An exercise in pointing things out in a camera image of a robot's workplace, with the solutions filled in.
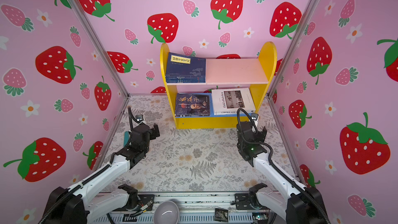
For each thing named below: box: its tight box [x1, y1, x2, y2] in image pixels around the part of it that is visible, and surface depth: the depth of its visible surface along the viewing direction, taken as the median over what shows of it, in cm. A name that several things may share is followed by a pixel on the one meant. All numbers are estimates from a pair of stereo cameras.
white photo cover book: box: [211, 87, 257, 116], surface depth 95 cm
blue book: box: [166, 75, 206, 84], surface depth 70 cm
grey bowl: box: [153, 200, 180, 224], surface depth 71 cm
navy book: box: [166, 52, 207, 76], surface depth 73 cm
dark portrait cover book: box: [175, 93, 211, 118], surface depth 94 cm
